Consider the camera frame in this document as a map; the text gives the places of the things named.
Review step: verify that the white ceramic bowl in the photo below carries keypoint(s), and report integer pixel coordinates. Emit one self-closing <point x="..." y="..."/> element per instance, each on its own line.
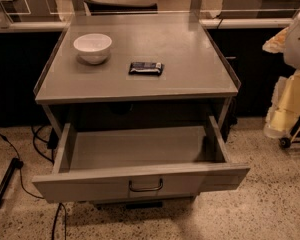
<point x="93" y="48"/>

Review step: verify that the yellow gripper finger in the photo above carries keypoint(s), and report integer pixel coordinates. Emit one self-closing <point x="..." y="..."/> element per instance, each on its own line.
<point x="285" y="107"/>
<point x="276" y="44"/>

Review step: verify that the clear acrylic barrier panel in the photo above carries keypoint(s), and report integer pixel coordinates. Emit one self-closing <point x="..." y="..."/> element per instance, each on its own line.
<point x="213" y="14"/>

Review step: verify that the black bar on floor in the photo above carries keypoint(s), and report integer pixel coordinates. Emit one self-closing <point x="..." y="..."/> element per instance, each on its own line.
<point x="15" y="163"/>

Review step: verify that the dark metal drawer handle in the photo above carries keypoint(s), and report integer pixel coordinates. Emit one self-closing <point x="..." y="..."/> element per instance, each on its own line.
<point x="140" y="188"/>

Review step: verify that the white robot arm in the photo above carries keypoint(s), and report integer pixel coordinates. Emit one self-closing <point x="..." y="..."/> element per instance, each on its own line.
<point x="291" y="53"/>

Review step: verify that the grey cabinet with top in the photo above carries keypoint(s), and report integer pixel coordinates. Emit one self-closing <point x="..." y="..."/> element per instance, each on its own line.
<point x="197" y="82"/>

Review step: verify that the dark blue rxbar wrapper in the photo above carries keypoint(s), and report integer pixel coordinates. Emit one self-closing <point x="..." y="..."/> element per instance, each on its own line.
<point x="146" y="68"/>

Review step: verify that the open grey top drawer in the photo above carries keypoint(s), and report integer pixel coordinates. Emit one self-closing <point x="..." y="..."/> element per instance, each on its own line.
<point x="98" y="165"/>

